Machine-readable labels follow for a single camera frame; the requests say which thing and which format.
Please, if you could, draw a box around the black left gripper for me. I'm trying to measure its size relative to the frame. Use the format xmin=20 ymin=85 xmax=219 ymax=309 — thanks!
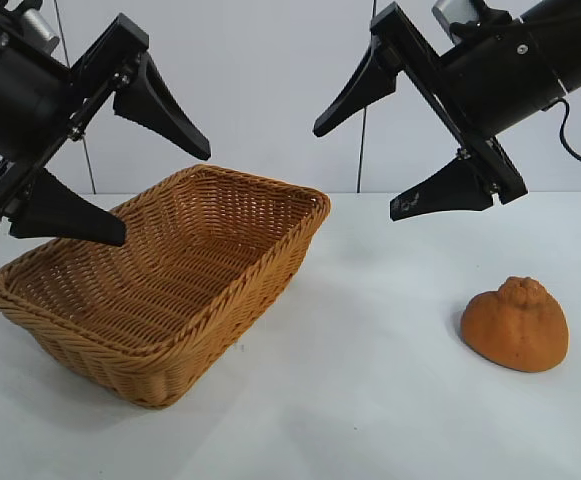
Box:
xmin=0 ymin=13 xmax=212 ymax=248

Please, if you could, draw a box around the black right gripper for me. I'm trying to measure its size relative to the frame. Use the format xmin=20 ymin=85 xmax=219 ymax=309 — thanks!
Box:
xmin=313 ymin=2 xmax=571 ymax=222

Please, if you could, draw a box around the bumpy orange fruit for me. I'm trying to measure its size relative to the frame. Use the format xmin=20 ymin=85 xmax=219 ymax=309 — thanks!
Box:
xmin=459 ymin=275 xmax=570 ymax=374

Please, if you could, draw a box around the brown woven wicker basket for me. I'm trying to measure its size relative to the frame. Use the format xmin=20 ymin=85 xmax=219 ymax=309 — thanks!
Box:
xmin=0 ymin=163 xmax=332 ymax=410

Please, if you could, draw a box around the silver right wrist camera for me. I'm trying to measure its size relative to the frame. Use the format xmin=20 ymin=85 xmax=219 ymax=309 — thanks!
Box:
xmin=430 ymin=0 xmax=521 ymax=49

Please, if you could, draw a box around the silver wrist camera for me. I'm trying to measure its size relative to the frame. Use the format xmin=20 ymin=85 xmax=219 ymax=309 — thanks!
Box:
xmin=430 ymin=0 xmax=521 ymax=49
xmin=0 ymin=0 xmax=64 ymax=49

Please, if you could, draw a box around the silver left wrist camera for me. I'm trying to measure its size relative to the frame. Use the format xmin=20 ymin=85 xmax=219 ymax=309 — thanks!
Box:
xmin=0 ymin=0 xmax=64 ymax=49

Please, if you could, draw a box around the black cable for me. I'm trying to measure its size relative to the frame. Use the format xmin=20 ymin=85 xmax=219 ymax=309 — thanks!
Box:
xmin=544 ymin=74 xmax=581 ymax=165

